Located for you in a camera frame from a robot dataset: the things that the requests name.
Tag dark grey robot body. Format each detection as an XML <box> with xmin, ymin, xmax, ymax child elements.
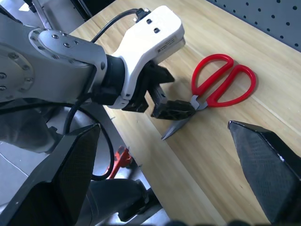
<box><xmin>0</xmin><ymin>97</ymin><xmax>163</xmax><ymax>226</ymax></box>

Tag red metal tool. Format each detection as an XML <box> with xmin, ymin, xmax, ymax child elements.
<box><xmin>107</xmin><ymin>145</ymin><xmax>134</xmax><ymax>179</ymax></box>

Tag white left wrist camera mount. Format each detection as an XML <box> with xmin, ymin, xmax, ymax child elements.
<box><xmin>103</xmin><ymin>5</ymin><xmax>186</xmax><ymax>110</ymax></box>

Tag grey metal frame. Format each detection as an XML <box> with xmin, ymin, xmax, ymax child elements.
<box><xmin>17</xmin><ymin>0</ymin><xmax>94</xmax><ymax>31</ymax></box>

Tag dark grey pegboard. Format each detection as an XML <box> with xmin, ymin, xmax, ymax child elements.
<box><xmin>206</xmin><ymin>0</ymin><xmax>301</xmax><ymax>54</ymax></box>

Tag black left wrist camera cable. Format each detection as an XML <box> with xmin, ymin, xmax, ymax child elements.
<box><xmin>91</xmin><ymin>8</ymin><xmax>151</xmax><ymax>44</ymax></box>

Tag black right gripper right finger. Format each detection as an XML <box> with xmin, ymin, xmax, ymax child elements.
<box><xmin>227</xmin><ymin>120</ymin><xmax>301</xmax><ymax>226</ymax></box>

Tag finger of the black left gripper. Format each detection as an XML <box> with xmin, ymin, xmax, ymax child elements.
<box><xmin>150</xmin><ymin>84</ymin><xmax>196</xmax><ymax>121</ymax></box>
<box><xmin>151</xmin><ymin>64</ymin><xmax>176</xmax><ymax>85</ymax></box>

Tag red handled scissors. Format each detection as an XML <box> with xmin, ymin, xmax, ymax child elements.
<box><xmin>161</xmin><ymin>53</ymin><xmax>257</xmax><ymax>141</ymax></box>

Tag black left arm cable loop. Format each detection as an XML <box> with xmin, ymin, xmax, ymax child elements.
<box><xmin>63</xmin><ymin>93</ymin><xmax>116</xmax><ymax>182</ymax></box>

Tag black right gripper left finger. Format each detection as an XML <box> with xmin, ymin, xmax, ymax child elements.
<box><xmin>0</xmin><ymin>123</ymin><xmax>102</xmax><ymax>226</ymax></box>

